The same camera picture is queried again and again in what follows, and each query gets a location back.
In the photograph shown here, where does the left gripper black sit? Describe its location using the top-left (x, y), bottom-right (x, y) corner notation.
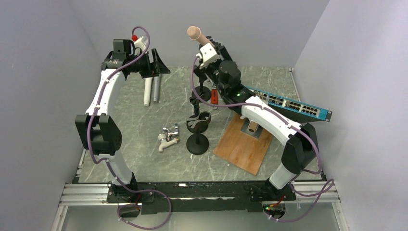
top-left (128, 49), bottom-right (171, 79)

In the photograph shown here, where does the black shock mount stand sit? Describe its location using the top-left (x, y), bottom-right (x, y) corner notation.
top-left (197, 40), bottom-right (224, 91)

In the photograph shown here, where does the grey handheld microphone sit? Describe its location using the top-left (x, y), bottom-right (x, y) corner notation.
top-left (153, 76), bottom-right (161, 103)

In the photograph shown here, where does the white microphone with stand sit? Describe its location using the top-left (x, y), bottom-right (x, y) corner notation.
top-left (143, 77), bottom-right (153, 107)

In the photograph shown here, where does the pink microphone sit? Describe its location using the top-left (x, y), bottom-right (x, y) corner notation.
top-left (187, 26), bottom-right (213, 46)

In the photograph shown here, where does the black front microphone stand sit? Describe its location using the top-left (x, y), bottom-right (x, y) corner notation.
top-left (186, 111), bottom-right (211, 155)

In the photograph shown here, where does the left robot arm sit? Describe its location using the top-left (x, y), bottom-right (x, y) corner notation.
top-left (75, 36), bottom-right (170, 202)

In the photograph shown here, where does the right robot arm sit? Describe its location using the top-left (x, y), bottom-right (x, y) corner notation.
top-left (193, 42), bottom-right (320, 200)

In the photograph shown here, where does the chrome white faucet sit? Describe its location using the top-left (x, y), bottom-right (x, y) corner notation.
top-left (157, 123), bottom-right (180, 153)

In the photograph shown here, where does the wooden board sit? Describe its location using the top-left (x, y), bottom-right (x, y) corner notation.
top-left (214, 115), bottom-right (273, 176)

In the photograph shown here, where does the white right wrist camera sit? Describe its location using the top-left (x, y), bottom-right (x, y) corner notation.
top-left (196, 43), bottom-right (220, 69)

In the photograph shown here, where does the metal bracket on board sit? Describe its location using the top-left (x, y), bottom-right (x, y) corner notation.
top-left (241, 118), bottom-right (263, 139)

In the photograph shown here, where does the blue network switch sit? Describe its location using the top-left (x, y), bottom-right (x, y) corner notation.
top-left (247, 87), bottom-right (333, 123)

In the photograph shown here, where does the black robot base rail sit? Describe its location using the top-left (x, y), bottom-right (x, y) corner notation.
top-left (106, 180), bottom-right (296, 215)

